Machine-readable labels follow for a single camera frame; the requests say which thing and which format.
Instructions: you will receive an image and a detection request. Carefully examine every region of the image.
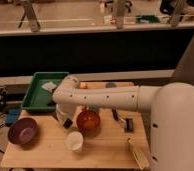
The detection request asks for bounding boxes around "brown item in tray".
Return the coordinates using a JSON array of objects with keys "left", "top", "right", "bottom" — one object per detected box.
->
[{"left": 47, "top": 98, "right": 56, "bottom": 106}]

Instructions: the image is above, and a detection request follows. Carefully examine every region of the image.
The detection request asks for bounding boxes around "green plastic tray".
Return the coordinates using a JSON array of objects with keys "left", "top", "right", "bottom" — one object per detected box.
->
[{"left": 21, "top": 72, "right": 68, "bottom": 113}]

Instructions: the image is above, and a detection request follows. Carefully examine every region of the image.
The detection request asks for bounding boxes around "black eraser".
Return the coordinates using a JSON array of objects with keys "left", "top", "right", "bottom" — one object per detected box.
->
[{"left": 63, "top": 118, "right": 73, "bottom": 129}]

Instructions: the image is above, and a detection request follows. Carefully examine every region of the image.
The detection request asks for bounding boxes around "purple bowl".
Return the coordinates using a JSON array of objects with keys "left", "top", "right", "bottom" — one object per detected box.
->
[{"left": 8, "top": 118, "right": 38, "bottom": 145}]

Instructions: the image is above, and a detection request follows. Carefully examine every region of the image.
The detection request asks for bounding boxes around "black handled brush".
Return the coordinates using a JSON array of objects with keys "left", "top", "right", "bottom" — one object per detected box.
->
[{"left": 112, "top": 109, "right": 134, "bottom": 132}]

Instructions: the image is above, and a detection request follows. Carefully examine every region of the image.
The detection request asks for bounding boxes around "white paper cup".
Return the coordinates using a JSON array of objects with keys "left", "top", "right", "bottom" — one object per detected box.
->
[{"left": 65, "top": 131, "right": 84, "bottom": 153}]

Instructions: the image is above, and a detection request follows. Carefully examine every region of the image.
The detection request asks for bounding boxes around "white cloth in tray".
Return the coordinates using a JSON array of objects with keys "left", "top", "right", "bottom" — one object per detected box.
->
[{"left": 42, "top": 81, "right": 57, "bottom": 92}]

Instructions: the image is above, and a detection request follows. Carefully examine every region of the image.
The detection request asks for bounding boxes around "blue box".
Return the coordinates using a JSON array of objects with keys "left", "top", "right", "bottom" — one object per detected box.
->
[{"left": 5, "top": 108, "right": 21, "bottom": 126}]

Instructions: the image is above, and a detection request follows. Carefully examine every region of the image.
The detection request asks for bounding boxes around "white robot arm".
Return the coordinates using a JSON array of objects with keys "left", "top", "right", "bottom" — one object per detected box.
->
[{"left": 53, "top": 75, "right": 194, "bottom": 171}]

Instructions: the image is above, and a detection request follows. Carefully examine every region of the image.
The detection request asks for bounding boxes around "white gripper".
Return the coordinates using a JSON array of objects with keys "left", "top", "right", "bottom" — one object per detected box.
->
[{"left": 56, "top": 104, "right": 76, "bottom": 124}]

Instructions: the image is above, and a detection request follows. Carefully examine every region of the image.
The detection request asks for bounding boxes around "orange block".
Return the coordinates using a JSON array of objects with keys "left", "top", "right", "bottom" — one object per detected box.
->
[{"left": 80, "top": 82, "right": 88, "bottom": 89}]

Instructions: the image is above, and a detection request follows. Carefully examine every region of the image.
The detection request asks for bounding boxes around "orange bowl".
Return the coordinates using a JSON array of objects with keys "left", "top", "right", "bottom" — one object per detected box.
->
[{"left": 76, "top": 110, "right": 101, "bottom": 131}]

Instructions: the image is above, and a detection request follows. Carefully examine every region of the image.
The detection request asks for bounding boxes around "beige wooden tool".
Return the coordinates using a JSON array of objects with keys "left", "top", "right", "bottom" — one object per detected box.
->
[{"left": 127, "top": 138, "right": 150, "bottom": 170}]

